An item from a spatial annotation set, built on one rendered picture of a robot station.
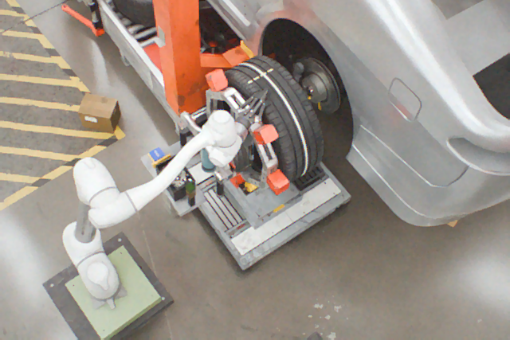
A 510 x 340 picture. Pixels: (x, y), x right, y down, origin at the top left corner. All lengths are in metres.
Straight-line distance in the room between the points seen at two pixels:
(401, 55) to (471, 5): 1.30
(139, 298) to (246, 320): 0.68
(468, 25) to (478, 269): 1.47
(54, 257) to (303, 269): 1.48
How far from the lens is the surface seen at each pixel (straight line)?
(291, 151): 2.83
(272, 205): 3.57
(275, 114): 2.77
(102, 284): 3.01
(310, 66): 3.24
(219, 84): 2.94
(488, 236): 4.09
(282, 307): 3.59
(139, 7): 4.20
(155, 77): 3.88
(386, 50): 2.50
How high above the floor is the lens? 3.43
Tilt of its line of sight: 60 degrees down
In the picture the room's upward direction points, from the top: 6 degrees clockwise
